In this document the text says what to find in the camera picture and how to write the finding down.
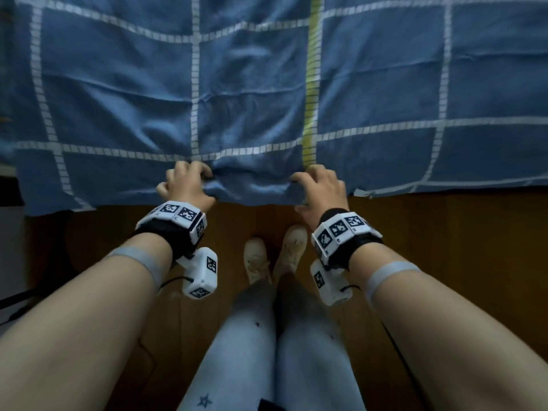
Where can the person's left hand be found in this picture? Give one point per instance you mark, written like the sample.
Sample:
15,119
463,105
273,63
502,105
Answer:
188,190

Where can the person's right hand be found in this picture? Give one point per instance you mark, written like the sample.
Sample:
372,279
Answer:
327,194

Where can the person's left fingers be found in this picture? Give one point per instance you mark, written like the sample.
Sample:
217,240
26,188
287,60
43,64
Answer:
190,168

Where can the person's right thumb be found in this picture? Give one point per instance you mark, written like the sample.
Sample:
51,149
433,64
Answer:
303,206

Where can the blue checked bedsheet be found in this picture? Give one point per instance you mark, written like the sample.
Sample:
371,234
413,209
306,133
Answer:
257,81

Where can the person's left forearm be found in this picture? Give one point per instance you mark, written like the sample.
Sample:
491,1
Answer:
72,333

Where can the person's right forearm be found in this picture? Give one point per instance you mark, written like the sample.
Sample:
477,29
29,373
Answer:
449,338

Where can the white shoe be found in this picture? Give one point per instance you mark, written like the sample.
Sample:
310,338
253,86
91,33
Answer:
256,258
292,248

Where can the light blue trousers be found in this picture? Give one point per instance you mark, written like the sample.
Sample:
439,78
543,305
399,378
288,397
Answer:
274,350

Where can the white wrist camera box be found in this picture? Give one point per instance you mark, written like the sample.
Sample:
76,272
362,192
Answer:
332,288
203,273

